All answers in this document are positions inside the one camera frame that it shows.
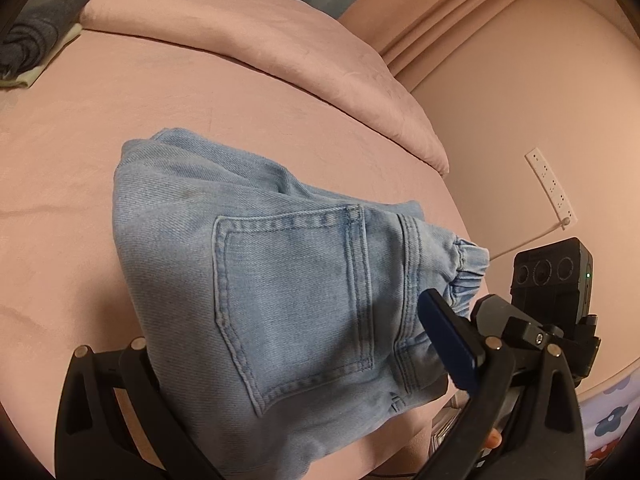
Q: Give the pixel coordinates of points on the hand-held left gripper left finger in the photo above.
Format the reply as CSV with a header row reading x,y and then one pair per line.
x,y
107,400

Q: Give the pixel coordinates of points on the light blue denim pants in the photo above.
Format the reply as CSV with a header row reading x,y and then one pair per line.
x,y
280,285

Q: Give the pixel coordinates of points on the person's right hand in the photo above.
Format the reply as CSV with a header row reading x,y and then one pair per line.
x,y
493,440

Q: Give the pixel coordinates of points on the pink bed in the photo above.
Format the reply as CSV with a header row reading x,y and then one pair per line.
x,y
75,185

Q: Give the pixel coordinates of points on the pink pillow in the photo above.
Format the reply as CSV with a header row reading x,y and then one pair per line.
x,y
280,40

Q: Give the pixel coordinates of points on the pink curtain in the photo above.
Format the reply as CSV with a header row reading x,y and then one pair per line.
x,y
450,15

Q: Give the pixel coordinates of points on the pale folded cloth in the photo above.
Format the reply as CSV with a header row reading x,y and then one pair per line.
x,y
35,72

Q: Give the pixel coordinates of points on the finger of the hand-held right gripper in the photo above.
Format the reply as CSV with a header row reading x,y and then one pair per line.
x,y
495,315

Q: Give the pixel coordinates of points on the dark folded clothes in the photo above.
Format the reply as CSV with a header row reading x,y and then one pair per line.
x,y
40,25

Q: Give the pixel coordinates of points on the floral printed cloth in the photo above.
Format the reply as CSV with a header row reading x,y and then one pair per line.
x,y
605,420

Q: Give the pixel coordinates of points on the white power strip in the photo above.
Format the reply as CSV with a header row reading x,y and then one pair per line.
x,y
550,187

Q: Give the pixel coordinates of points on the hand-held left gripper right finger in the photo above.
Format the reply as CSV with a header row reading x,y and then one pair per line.
x,y
445,340

